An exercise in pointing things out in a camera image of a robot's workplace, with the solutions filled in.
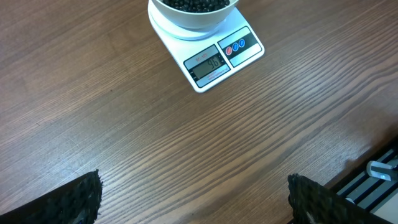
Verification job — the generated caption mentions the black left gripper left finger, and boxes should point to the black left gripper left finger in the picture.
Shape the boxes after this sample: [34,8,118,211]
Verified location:
[1,170,103,224]

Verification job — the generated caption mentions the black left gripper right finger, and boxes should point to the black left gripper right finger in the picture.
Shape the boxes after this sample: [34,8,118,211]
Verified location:
[287,174,388,224]

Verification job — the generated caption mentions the white digital kitchen scale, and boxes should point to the white digital kitchen scale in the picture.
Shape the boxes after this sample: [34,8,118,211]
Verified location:
[147,1,266,93]

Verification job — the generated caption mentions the white bowl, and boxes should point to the white bowl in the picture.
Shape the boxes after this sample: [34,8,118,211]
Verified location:
[151,0,239,29]

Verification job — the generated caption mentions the black beans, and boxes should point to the black beans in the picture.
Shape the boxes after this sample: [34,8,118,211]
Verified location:
[162,0,231,13]

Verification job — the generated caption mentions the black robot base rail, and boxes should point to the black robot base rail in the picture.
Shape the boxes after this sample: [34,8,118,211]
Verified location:
[331,138,397,223]

